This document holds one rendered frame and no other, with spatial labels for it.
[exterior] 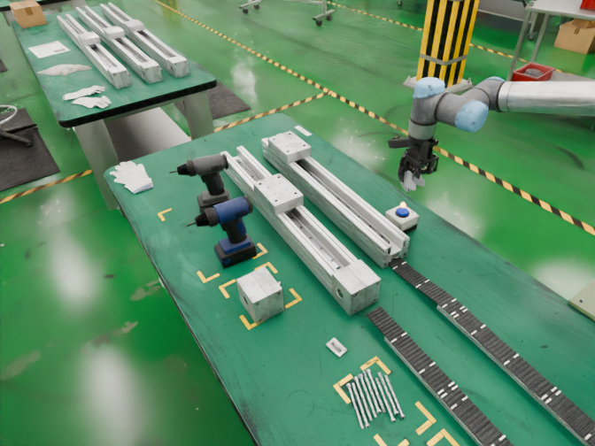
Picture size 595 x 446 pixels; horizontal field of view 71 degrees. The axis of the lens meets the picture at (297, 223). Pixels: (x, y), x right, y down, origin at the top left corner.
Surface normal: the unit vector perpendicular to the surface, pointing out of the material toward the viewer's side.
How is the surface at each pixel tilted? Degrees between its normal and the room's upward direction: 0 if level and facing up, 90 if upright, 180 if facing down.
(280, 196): 0
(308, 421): 0
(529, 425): 0
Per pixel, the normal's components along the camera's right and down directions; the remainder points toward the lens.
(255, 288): -0.04, -0.76
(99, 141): 0.55, 0.53
